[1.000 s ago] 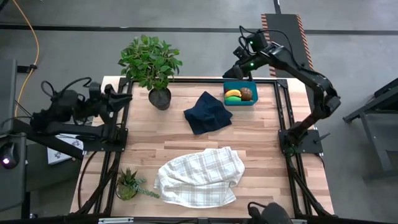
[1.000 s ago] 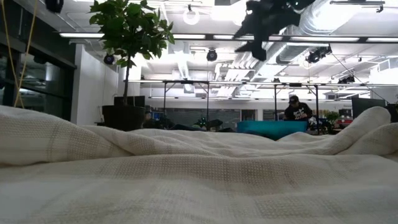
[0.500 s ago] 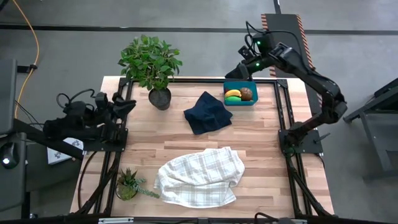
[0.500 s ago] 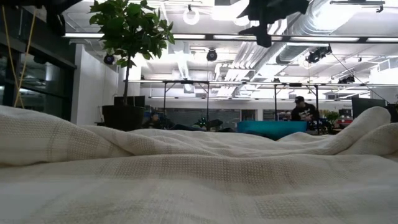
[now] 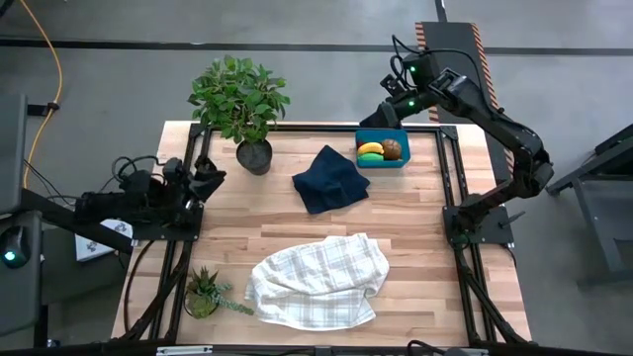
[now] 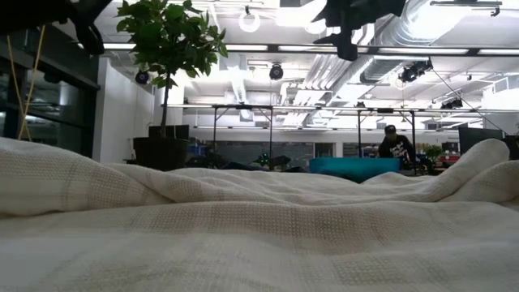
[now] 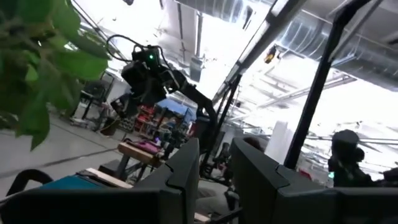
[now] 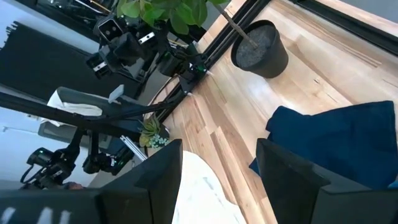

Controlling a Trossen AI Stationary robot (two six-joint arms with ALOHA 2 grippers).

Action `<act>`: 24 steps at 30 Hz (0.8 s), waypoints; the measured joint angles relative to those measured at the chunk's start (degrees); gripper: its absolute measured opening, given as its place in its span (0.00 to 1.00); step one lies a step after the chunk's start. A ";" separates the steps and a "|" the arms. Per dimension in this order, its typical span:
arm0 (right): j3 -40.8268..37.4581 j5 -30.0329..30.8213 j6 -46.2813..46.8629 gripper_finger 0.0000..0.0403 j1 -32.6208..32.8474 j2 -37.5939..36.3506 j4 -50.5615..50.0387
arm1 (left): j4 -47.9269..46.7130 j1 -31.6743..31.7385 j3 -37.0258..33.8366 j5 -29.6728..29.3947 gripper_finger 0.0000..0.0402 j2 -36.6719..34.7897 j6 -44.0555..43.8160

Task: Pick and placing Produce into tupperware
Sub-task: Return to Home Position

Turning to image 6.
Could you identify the black round ceiling fixture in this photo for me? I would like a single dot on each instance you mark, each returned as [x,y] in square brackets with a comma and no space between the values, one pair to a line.
[276,71]
[142,77]

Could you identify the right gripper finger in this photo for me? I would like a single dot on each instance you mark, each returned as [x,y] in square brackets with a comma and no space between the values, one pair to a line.
[348,44]
[334,12]

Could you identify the black ceiling-mounted camera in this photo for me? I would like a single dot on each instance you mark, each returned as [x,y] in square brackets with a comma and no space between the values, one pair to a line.
[413,72]

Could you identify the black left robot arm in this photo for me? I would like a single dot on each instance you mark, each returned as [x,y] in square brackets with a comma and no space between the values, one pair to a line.
[24,10]

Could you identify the teal plastic tupperware container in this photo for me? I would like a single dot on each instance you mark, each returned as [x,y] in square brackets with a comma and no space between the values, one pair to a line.
[353,166]

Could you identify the long ceiling light strip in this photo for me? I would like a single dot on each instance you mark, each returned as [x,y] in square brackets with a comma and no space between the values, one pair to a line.
[247,47]

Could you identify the black monitor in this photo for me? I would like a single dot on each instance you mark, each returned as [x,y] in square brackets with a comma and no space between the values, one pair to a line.
[178,131]
[480,140]

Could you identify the small green background plant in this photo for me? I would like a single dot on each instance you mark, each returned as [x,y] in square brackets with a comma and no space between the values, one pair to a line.
[434,153]

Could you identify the large leafy potted plant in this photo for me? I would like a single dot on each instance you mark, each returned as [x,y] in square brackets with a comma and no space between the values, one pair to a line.
[170,32]

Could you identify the person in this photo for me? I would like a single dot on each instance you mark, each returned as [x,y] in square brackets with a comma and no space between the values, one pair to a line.
[395,150]

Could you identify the dark glass door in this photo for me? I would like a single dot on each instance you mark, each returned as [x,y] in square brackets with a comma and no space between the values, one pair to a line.
[61,101]

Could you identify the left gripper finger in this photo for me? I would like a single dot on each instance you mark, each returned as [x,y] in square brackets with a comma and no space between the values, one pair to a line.
[91,40]

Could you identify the black background frame stand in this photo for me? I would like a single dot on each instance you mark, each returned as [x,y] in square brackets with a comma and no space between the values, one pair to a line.
[385,110]
[243,107]

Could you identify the white plaid kitchen towel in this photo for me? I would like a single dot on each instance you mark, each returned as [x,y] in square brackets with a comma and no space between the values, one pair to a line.
[259,243]

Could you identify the silver ceiling duct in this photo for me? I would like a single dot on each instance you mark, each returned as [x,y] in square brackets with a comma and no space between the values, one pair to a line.
[417,20]

